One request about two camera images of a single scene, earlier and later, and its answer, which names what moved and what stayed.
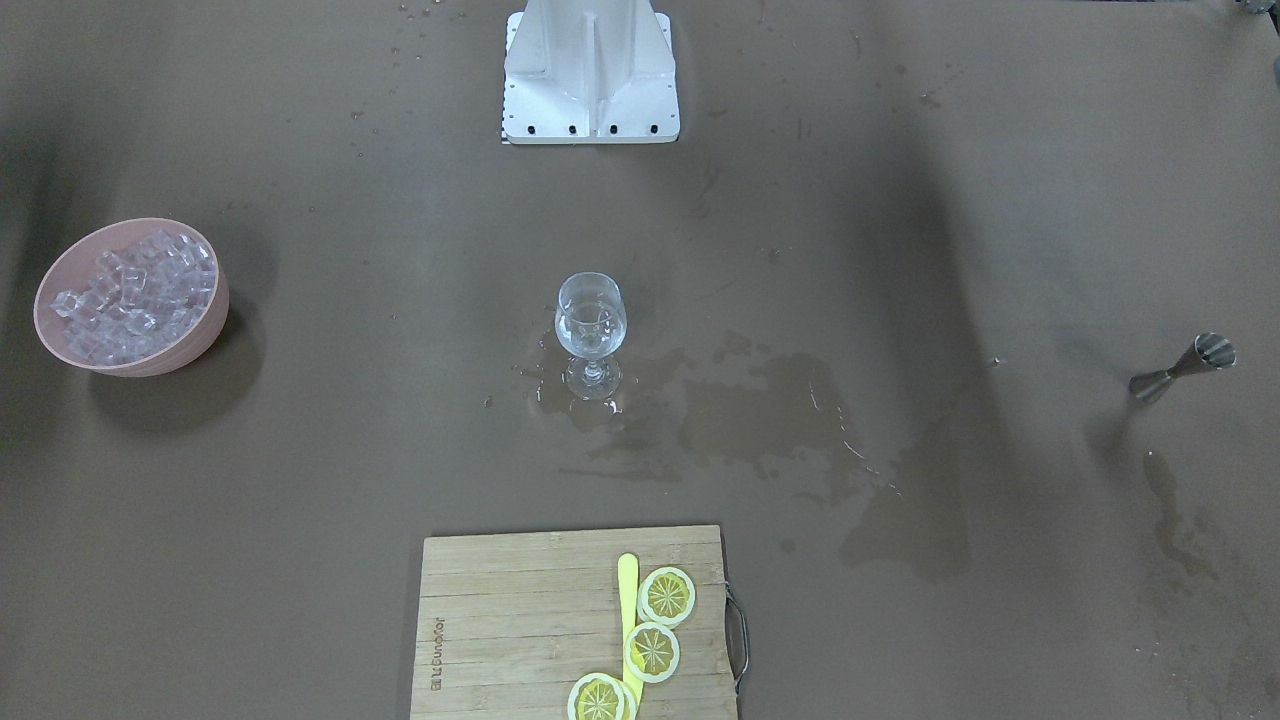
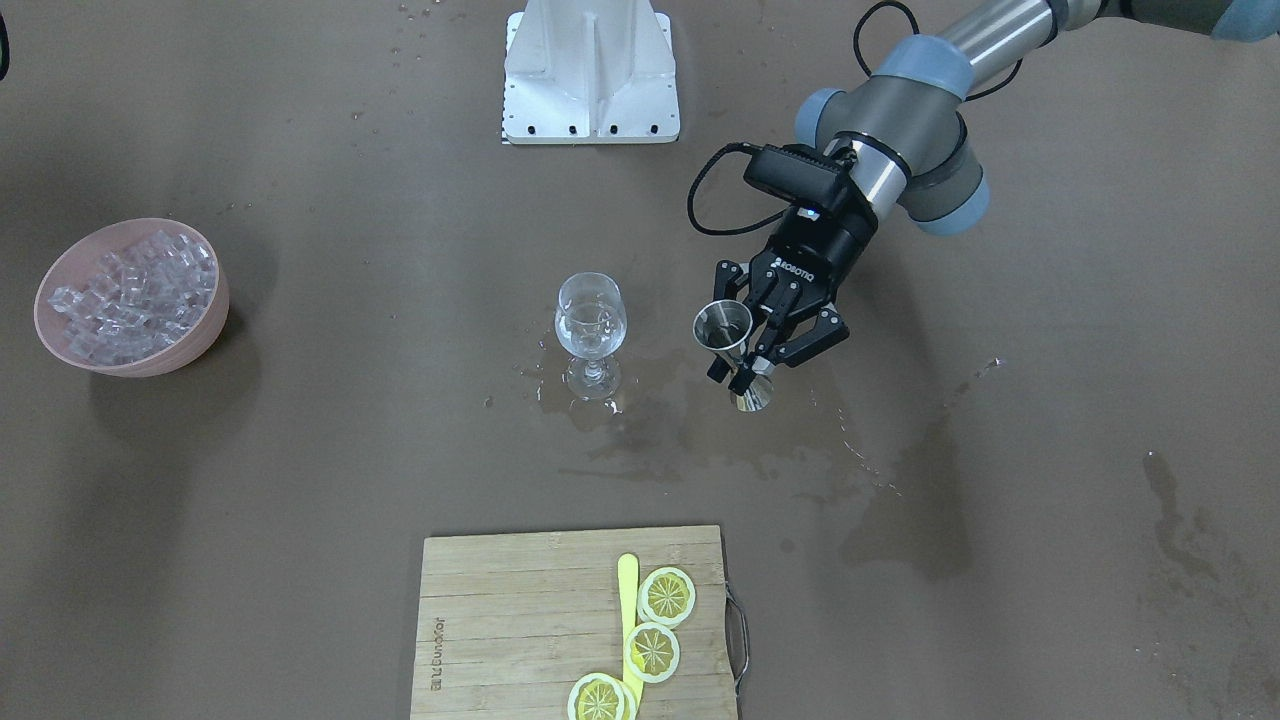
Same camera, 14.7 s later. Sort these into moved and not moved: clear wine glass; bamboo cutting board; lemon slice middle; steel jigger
Moved: steel jigger
Not moved: lemon slice middle; bamboo cutting board; clear wine glass
